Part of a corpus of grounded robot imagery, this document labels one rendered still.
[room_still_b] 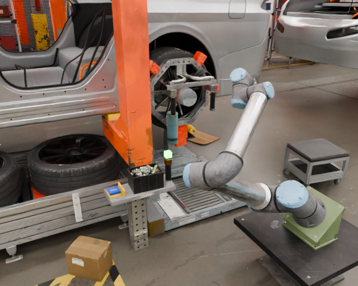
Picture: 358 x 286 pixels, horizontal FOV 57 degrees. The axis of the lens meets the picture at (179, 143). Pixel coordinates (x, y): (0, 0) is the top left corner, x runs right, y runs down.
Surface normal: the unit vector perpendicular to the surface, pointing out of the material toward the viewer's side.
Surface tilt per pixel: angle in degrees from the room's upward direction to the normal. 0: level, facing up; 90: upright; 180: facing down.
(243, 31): 90
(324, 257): 0
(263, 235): 0
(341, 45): 89
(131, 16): 90
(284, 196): 42
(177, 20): 90
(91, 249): 0
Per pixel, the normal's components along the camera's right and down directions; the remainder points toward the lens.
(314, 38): -0.85, 0.18
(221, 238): 0.00, -0.91
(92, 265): -0.29, 0.39
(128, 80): 0.45, 0.36
